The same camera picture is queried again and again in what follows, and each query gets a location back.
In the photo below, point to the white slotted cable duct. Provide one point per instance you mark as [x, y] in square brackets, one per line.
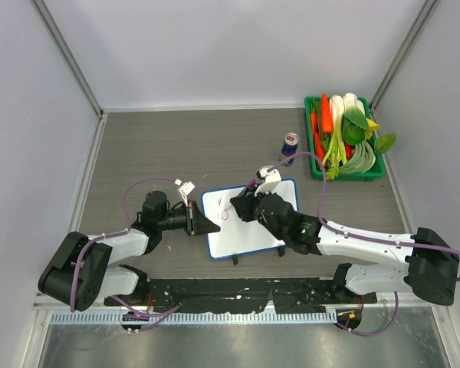
[268, 316]

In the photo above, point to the wrist white camera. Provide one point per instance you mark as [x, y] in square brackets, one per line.
[269, 179]
[184, 189]

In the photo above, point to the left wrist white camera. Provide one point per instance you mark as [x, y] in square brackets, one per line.
[184, 189]

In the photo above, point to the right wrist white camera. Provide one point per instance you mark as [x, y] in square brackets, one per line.
[269, 179]

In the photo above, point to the blue framed whiteboard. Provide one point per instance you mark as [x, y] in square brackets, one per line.
[235, 236]

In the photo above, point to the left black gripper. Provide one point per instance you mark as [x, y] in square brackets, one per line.
[195, 222]

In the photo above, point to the pale green toy beans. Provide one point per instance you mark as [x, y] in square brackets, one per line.
[362, 161]

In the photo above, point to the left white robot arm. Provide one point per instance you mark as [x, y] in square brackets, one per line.
[80, 270]

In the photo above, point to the small orange toy carrot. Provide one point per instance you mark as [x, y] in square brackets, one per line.
[318, 149]

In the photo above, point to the magenta capped marker pen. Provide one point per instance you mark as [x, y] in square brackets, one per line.
[250, 186]

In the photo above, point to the green toy leafy vegetable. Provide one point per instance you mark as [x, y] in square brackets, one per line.
[357, 128]

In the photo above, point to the blue silver energy drink can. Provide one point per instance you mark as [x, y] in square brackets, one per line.
[289, 148]

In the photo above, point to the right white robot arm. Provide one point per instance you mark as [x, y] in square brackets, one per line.
[421, 263]

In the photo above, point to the large orange toy carrot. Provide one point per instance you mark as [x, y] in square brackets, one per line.
[326, 124]

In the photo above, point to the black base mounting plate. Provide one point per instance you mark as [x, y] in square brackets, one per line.
[245, 295]

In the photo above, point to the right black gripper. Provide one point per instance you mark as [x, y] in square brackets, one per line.
[244, 204]

